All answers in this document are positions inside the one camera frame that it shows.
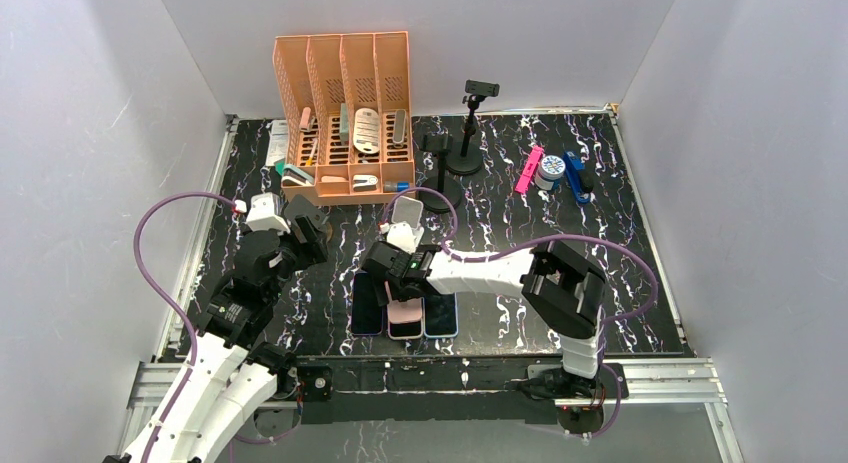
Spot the magenta-edged black smartphone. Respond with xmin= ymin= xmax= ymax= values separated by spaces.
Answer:
xmin=350 ymin=271 xmax=388 ymax=336

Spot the blue-edged smartphone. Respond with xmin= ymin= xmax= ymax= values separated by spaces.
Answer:
xmin=423 ymin=294 xmax=459 ymax=339

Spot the black round-base phone stand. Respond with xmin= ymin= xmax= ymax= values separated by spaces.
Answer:
xmin=418 ymin=134 xmax=463 ymax=214

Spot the black tall phone stand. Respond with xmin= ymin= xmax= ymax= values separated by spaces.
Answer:
xmin=447 ymin=80 xmax=500 ymax=176

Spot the pink-cased tall smartphone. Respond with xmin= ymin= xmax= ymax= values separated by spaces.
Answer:
xmin=387 ymin=318 xmax=424 ymax=341

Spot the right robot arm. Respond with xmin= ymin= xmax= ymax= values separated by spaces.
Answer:
xmin=361 ymin=241 xmax=607 ymax=397

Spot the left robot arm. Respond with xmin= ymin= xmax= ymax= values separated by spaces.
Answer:
xmin=105 ymin=193 xmax=330 ymax=462

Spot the white folding phone stand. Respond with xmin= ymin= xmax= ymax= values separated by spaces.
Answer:
xmin=388 ymin=196 xmax=424 ymax=245

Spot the teal small box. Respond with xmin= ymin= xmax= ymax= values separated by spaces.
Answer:
xmin=275 ymin=162 xmax=315 ymax=187

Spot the white stapler in organizer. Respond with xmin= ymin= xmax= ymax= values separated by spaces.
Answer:
xmin=352 ymin=174 xmax=379 ymax=192

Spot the grey bottle blue cap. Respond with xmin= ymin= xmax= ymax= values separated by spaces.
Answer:
xmin=383 ymin=180 xmax=410 ymax=193

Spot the white paper packet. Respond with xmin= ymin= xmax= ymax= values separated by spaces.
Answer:
xmin=265 ymin=119 xmax=289 ymax=167

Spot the white oval label tag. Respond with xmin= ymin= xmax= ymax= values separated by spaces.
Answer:
xmin=352 ymin=108 xmax=381 ymax=155

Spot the pink eraser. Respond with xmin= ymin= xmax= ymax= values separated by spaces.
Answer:
xmin=298 ymin=107 xmax=313 ymax=132

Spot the beige long stapler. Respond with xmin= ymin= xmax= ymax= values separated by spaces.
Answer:
xmin=391 ymin=109 xmax=406 ymax=145

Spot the green white small box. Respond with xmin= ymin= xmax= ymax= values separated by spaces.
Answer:
xmin=339 ymin=103 xmax=350 ymax=146

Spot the orange plastic file organizer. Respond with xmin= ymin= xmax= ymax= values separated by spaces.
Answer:
xmin=273 ymin=31 xmax=416 ymax=206

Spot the pink highlighter marker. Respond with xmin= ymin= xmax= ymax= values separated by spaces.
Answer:
xmin=514 ymin=145 xmax=544 ymax=195

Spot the small white blue bottle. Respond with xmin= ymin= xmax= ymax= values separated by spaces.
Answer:
xmin=534 ymin=155 xmax=566 ymax=192

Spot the blue stapler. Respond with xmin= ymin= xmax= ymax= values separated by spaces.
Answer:
xmin=563 ymin=151 xmax=594 ymax=205

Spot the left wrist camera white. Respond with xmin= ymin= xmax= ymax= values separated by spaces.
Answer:
xmin=246 ymin=193 xmax=290 ymax=235

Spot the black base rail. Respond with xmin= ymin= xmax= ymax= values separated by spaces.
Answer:
xmin=259 ymin=356 xmax=637 ymax=432

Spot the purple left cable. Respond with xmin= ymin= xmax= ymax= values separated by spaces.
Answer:
xmin=133 ymin=192 xmax=299 ymax=463

